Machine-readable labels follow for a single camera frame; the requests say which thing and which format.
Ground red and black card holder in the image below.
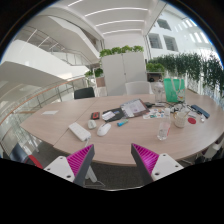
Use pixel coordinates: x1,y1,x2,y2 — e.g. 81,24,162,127
90,111,101,121

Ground white grid-pattern mug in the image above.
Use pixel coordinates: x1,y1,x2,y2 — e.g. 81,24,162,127
173,110,190,129

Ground white cabinet with plants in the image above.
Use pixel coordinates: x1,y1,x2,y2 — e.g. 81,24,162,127
99,45,148,97

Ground white table leg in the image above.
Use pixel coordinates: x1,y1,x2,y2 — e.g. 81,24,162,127
84,164,100,184

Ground black folder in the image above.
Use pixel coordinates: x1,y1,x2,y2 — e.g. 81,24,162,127
101,106,126,123

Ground black cable tangle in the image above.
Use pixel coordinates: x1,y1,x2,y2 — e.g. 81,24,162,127
165,102,192,115

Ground clear lidded tumbler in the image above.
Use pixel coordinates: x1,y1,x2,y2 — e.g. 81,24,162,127
153,80,167,104

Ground ceiling light strips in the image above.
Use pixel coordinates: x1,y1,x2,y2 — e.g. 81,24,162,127
67,0,150,36

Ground black chair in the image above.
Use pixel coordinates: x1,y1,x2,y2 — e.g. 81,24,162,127
73,86,96,100

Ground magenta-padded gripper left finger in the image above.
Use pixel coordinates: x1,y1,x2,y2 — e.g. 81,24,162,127
43,144,96,188

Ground green hedge planter row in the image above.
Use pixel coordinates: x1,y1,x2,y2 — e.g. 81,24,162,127
145,52,224,99

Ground white card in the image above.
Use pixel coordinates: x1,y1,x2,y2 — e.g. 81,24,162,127
101,110,116,122

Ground white computer mouse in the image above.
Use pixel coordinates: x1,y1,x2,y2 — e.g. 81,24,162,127
96,122,113,137

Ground teal marker pen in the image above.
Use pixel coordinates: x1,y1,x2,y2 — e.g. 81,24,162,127
116,118,129,128

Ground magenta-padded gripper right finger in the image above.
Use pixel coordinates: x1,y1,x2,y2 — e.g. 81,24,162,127
130,142,185,185

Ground small white oval gadget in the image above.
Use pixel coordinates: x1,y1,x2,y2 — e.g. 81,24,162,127
87,119,98,130

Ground white chair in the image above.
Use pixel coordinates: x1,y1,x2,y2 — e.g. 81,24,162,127
124,80,153,96

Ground white paper sheet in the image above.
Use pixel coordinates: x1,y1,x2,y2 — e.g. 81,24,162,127
41,109,60,116

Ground glass balcony railing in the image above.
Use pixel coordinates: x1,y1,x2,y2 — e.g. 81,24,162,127
0,74,90,149

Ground green cat-print tote bag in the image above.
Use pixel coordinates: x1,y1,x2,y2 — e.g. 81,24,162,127
162,77,186,104

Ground clear plastic water bottle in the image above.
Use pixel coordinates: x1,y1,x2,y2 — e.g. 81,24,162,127
156,107,172,141

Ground dark blue keyboard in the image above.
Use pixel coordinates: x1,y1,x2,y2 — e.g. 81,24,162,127
190,104,211,120

